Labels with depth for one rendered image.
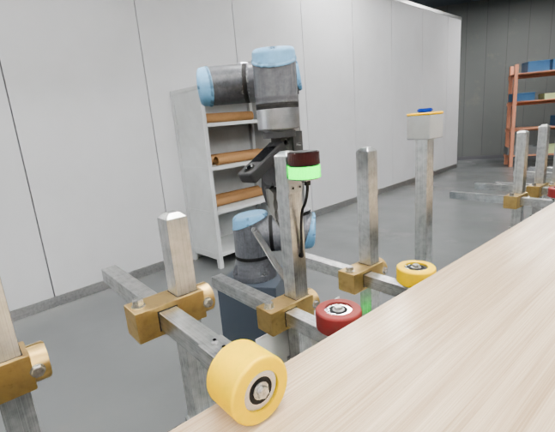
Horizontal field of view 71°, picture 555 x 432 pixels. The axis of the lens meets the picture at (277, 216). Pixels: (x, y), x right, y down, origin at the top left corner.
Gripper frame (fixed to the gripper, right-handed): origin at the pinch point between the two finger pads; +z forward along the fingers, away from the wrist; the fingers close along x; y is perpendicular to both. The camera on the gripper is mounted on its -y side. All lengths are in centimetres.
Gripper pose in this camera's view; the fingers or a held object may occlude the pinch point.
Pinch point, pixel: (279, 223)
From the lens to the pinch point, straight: 86.8
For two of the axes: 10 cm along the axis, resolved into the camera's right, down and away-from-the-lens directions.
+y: 7.6, -2.1, 6.2
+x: -6.5, -1.3, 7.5
